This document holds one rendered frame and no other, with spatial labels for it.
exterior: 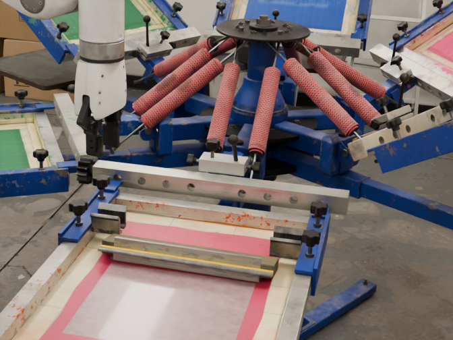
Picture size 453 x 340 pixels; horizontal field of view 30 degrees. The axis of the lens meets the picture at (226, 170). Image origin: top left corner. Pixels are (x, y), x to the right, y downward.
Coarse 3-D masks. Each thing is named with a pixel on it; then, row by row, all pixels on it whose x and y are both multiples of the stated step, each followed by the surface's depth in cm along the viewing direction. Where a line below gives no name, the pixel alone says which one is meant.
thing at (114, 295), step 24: (168, 240) 207; (192, 240) 208; (96, 264) 195; (120, 264) 195; (96, 288) 185; (120, 288) 185; (144, 288) 186; (168, 288) 186; (72, 312) 175; (96, 312) 176; (120, 312) 176; (144, 312) 177; (48, 336) 167; (72, 336) 168; (96, 336) 168; (120, 336) 168; (144, 336) 169
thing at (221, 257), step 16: (128, 240) 195; (144, 240) 195; (128, 256) 195; (192, 256) 192; (208, 256) 191; (224, 256) 190; (240, 256) 190; (192, 272) 193; (208, 272) 192; (224, 272) 191
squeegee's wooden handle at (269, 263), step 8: (104, 240) 196; (112, 240) 197; (152, 240) 200; (160, 240) 200; (200, 248) 197; (208, 248) 197; (256, 256) 194; (264, 256) 195; (264, 264) 189; (272, 264) 189
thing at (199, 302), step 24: (216, 240) 208; (240, 240) 209; (264, 240) 209; (192, 288) 186; (216, 288) 187; (240, 288) 187; (264, 288) 188; (168, 312) 177; (192, 312) 177; (216, 312) 178; (240, 312) 178; (168, 336) 169; (192, 336) 169; (216, 336) 170; (240, 336) 170
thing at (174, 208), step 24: (168, 216) 219; (192, 216) 218; (216, 216) 216; (240, 216) 215; (264, 216) 214; (288, 216) 215; (48, 264) 186; (24, 288) 177; (48, 288) 181; (24, 312) 170; (288, 312) 172; (0, 336) 160; (288, 336) 164
